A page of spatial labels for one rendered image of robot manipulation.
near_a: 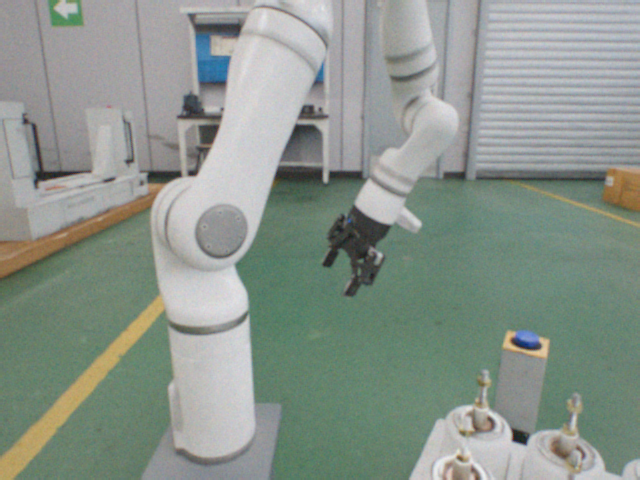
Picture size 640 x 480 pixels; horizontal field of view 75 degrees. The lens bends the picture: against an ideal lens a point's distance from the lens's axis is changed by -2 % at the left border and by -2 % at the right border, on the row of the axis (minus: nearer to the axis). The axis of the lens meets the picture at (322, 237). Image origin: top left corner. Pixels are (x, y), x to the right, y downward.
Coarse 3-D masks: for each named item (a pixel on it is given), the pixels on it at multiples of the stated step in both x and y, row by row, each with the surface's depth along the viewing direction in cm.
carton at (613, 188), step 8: (616, 168) 378; (624, 168) 378; (632, 168) 378; (608, 176) 381; (616, 176) 369; (624, 176) 361; (608, 184) 380; (616, 184) 369; (608, 192) 381; (616, 192) 369; (608, 200) 380; (616, 200) 369
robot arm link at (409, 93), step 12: (420, 72) 58; (432, 72) 58; (396, 84) 60; (408, 84) 59; (420, 84) 59; (396, 96) 64; (408, 96) 65; (420, 96) 65; (432, 96) 67; (396, 108) 66; (408, 108) 65; (396, 120) 68; (408, 120) 65; (408, 132) 66
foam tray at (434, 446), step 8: (440, 424) 74; (432, 432) 72; (440, 432) 72; (432, 440) 70; (440, 440) 70; (424, 448) 69; (432, 448) 68; (440, 448) 68; (512, 448) 68; (520, 448) 68; (424, 456) 67; (432, 456) 67; (512, 456) 66; (520, 456) 66; (424, 464) 65; (512, 464) 65; (520, 464) 65; (416, 472) 64; (512, 472) 63; (520, 472) 63
